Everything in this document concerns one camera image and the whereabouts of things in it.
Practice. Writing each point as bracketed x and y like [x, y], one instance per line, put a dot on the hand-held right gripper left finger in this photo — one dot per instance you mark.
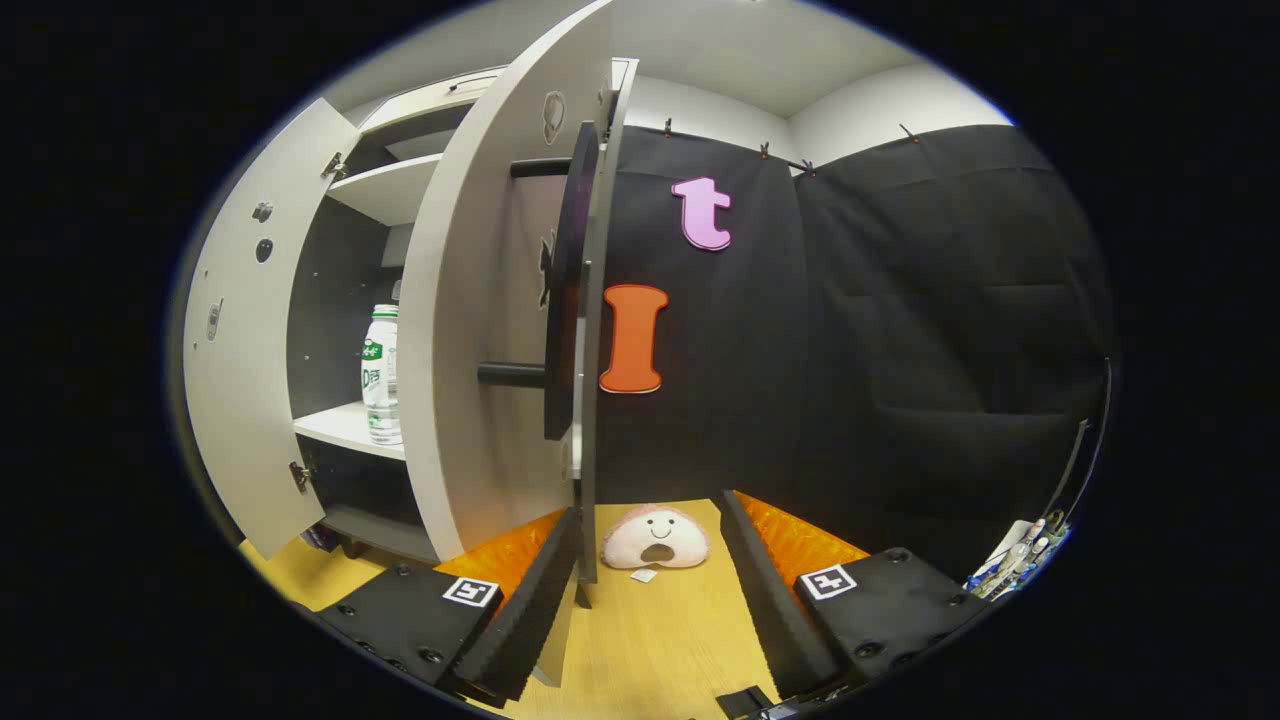
[520, 630]

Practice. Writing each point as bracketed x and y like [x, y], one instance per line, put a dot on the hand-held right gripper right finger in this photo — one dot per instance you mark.
[775, 610]

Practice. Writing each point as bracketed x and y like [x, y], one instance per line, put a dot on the white plastic bottle green label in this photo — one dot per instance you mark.
[382, 380]

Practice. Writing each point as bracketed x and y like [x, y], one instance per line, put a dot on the small white paper tag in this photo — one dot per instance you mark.
[644, 575]

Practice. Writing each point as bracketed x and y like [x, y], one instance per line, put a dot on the pink plush toy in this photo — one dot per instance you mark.
[640, 545]

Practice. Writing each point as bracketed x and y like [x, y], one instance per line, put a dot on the cluster of small white bottles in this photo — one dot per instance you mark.
[1020, 560]

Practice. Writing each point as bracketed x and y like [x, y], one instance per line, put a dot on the thick white cabinet shelf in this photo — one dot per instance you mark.
[335, 425]

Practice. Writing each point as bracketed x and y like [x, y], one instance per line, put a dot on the black backdrop cloth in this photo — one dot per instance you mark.
[900, 350]

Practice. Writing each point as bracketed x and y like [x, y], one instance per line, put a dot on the thin white cabinet shelf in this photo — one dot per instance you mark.
[390, 190]

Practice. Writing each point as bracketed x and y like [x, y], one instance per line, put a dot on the white cabinet flap door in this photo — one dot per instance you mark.
[420, 105]

